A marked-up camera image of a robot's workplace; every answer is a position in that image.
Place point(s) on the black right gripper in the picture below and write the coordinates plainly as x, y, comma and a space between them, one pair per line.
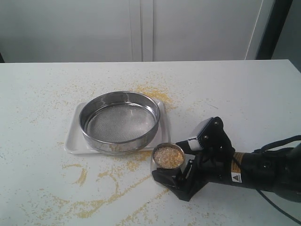
214, 163

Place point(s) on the stainless steel cup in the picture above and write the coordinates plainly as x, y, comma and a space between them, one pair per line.
167, 156

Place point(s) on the round stainless steel sieve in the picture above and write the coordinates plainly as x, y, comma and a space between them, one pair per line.
119, 122

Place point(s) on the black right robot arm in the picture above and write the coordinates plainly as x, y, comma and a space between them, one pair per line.
273, 168

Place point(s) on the white rectangular plastic tray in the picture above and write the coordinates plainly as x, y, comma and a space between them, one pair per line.
76, 144

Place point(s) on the white cabinet door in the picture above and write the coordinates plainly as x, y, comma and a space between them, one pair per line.
191, 30

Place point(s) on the wrist camera with heatsink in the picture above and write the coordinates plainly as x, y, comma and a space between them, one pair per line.
194, 140

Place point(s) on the dark vertical door frame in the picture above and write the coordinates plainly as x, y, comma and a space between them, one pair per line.
273, 29

